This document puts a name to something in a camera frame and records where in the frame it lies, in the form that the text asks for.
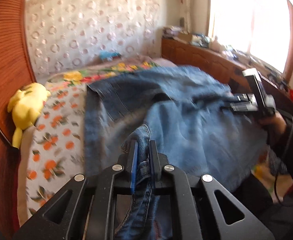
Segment blue denim jeans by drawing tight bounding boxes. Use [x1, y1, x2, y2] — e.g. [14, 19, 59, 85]
[84, 66, 267, 239]

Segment right hand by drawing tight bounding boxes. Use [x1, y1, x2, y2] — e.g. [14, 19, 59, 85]
[258, 112, 287, 146]

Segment long wooden cabinet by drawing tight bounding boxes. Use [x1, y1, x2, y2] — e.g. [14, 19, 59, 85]
[161, 38, 293, 116]

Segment orange fruit print bedsheet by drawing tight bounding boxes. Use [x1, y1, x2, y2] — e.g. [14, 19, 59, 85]
[17, 82, 86, 224]

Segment cardboard box on cabinet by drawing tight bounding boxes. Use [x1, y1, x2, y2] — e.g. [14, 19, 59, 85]
[177, 32, 193, 43]

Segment floral flower blanket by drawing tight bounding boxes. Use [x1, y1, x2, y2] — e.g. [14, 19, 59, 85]
[45, 56, 176, 90]

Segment blue item on box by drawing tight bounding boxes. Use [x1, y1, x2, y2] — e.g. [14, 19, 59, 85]
[99, 50, 121, 62]

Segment yellow plush toy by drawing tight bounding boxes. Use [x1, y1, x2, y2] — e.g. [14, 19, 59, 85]
[7, 83, 51, 148]

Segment circle pattern lace curtain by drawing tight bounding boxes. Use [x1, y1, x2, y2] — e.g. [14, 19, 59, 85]
[25, 0, 161, 78]

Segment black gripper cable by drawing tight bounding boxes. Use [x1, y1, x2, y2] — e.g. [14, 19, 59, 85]
[272, 109, 293, 205]

